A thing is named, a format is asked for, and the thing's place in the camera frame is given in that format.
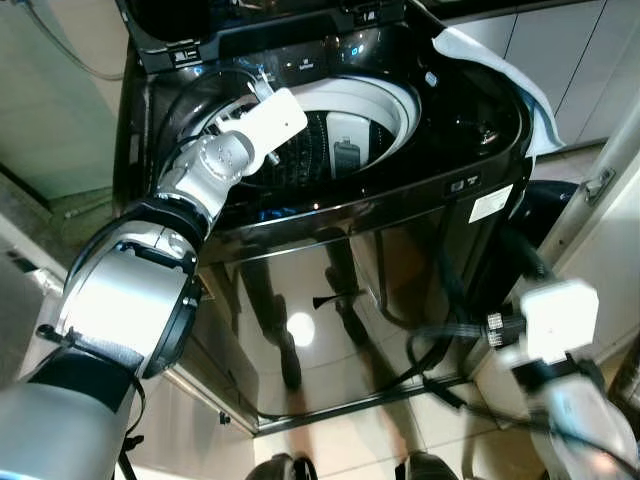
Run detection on steel washer drum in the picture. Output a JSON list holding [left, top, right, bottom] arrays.
[[205, 82, 421, 201]]

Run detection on white cabinet doors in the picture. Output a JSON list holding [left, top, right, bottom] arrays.
[[440, 0, 640, 146]]

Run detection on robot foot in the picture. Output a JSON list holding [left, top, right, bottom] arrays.
[[245, 452, 319, 480], [395, 450, 463, 480]]

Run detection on black top-load washing machine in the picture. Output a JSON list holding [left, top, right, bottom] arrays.
[[113, 0, 563, 438]]

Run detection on black round bin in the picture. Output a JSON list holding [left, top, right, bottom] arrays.
[[520, 180, 579, 263]]

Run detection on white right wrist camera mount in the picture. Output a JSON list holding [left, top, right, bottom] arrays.
[[520, 280, 601, 366]]

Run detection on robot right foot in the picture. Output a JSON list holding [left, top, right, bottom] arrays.
[[395, 450, 463, 480]]

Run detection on metal door latch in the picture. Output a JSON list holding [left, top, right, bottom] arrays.
[[583, 168, 617, 204]]

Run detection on white washer label sticker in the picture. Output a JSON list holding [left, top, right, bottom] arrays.
[[467, 184, 515, 224]]

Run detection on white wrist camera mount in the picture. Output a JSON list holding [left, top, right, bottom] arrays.
[[520, 280, 601, 366], [213, 88, 309, 173]]

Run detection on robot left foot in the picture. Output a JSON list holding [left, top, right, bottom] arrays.
[[245, 452, 319, 480]]

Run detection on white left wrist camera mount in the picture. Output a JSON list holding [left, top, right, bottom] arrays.
[[213, 88, 309, 173]]

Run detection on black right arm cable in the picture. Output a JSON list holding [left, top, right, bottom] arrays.
[[375, 335, 561, 436]]

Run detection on white door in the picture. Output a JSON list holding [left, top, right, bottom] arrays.
[[530, 95, 640, 401]]

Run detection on white cloth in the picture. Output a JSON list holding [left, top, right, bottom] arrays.
[[430, 25, 567, 159]]

